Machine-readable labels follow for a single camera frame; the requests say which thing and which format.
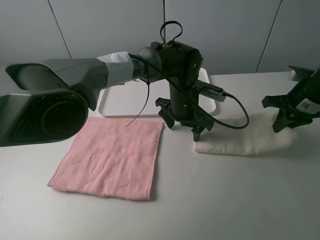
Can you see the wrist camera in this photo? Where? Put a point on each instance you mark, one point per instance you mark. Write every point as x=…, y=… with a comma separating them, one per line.
x=297, y=74
x=210, y=91

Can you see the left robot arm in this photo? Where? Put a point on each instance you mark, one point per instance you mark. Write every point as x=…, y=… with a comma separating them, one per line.
x=49, y=102

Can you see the pink towel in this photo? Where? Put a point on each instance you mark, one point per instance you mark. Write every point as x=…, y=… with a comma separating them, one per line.
x=111, y=157

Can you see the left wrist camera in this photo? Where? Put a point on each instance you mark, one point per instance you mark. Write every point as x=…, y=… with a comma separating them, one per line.
x=210, y=91

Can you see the cream white towel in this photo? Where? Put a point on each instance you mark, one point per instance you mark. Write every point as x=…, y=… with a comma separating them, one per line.
x=257, y=138

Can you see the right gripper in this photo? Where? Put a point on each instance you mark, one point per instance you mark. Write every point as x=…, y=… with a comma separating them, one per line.
x=300, y=106

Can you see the white plastic tray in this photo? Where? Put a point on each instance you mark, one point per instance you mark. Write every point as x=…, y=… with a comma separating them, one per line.
x=132, y=99

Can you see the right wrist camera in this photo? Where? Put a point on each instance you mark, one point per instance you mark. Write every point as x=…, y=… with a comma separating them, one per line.
x=297, y=74

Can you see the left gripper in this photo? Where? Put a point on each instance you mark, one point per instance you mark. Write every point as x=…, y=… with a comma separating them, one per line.
x=178, y=109

